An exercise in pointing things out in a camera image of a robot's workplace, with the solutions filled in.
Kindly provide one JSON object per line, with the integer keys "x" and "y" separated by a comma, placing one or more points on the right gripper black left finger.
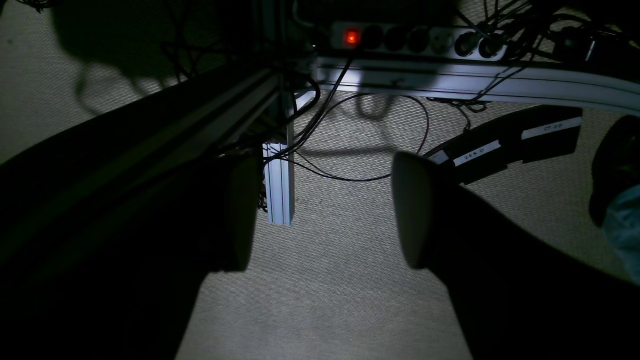
{"x": 116, "y": 278}

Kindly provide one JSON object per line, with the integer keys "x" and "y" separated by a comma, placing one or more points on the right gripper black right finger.
{"x": 514, "y": 296}

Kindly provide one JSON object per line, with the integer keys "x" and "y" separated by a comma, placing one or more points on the black labelled pedal box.
{"x": 528, "y": 135}

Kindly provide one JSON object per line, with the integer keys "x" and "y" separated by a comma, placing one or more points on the white power strip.
{"x": 438, "y": 42}

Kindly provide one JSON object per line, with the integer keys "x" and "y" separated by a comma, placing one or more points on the aluminium frame profile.
{"x": 279, "y": 178}

